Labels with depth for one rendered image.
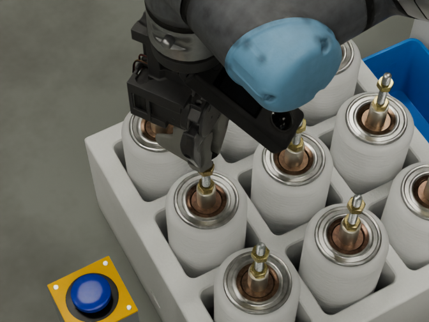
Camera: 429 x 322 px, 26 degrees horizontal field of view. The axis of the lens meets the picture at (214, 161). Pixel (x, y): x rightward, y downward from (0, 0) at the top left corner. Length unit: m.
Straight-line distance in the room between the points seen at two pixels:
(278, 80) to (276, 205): 0.47
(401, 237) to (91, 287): 0.39
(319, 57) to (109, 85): 0.85
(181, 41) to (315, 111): 0.46
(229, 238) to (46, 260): 0.35
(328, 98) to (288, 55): 0.55
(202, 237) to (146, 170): 0.13
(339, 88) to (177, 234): 0.29
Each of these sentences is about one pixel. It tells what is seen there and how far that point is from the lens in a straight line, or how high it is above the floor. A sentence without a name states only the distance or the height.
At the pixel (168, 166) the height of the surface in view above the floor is 0.23.
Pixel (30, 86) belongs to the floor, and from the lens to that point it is 1.51.
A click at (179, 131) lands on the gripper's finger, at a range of 0.93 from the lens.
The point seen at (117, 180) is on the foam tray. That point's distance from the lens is 1.18.
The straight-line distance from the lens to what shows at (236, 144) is 1.18.
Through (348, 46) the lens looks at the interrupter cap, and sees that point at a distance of 1.21.
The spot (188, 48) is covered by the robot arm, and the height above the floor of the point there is 0.57.
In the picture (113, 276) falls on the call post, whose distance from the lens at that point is 0.97.
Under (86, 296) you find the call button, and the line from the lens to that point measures 0.95.
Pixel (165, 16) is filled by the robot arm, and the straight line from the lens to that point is 0.77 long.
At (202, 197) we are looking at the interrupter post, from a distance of 1.05.
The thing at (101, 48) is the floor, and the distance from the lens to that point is 1.54.
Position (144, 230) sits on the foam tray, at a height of 0.18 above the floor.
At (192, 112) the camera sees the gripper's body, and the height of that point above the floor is 0.47.
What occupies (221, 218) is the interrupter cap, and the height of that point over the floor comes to 0.25.
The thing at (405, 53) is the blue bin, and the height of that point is 0.09.
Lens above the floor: 1.19
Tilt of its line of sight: 58 degrees down
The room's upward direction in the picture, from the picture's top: straight up
